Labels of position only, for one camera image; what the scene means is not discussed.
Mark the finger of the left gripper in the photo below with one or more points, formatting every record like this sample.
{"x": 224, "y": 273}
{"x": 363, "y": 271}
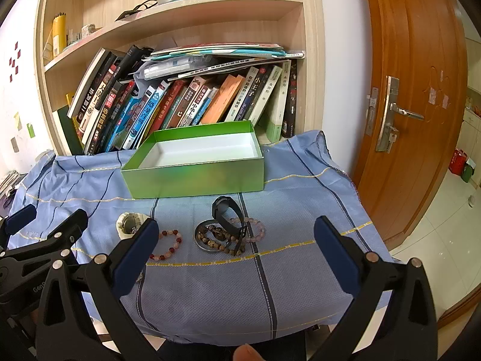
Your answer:
{"x": 57, "y": 246}
{"x": 15, "y": 222}

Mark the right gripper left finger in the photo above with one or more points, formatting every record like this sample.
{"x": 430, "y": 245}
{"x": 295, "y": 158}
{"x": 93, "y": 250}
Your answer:
{"x": 110, "y": 277}

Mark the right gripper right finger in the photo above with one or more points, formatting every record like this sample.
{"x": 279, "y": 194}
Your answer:
{"x": 408, "y": 329}

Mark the silver metal bangle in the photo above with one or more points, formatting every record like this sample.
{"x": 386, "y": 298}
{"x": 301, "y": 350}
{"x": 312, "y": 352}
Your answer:
{"x": 213, "y": 238}

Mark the green cardboard box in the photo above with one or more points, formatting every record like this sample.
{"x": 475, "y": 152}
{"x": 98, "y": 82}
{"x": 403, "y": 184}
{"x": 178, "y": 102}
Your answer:
{"x": 197, "y": 160}

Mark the operator hand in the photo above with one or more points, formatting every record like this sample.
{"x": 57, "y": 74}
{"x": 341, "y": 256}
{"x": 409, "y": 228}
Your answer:
{"x": 246, "y": 353}

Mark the blue striped cloth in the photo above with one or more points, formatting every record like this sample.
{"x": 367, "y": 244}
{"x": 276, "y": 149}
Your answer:
{"x": 280, "y": 285}

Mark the red container on floor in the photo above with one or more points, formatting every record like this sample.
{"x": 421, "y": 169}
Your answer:
{"x": 458, "y": 161}

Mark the yellow canister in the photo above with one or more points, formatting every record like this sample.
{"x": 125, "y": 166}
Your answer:
{"x": 58, "y": 32}

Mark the brown wooden door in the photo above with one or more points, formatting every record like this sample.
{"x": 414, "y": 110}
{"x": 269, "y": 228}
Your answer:
{"x": 422, "y": 43}

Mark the orange book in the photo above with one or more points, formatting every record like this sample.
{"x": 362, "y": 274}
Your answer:
{"x": 222, "y": 100}

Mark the stack of magazines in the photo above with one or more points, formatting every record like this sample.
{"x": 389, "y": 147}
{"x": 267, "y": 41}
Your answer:
{"x": 211, "y": 58}

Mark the wooden bookshelf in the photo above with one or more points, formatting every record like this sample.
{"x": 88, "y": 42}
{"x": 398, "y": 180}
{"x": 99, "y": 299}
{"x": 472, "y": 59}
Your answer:
{"x": 296, "y": 25}

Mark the white green book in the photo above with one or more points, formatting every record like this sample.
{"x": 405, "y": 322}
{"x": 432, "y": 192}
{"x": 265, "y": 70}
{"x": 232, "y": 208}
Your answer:
{"x": 272, "y": 118}

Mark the black red book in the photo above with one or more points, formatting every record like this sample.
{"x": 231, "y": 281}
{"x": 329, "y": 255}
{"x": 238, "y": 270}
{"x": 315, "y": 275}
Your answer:
{"x": 288, "y": 126}

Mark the silver door handle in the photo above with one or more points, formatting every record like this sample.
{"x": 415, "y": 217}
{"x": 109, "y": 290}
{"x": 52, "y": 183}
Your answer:
{"x": 389, "y": 133}

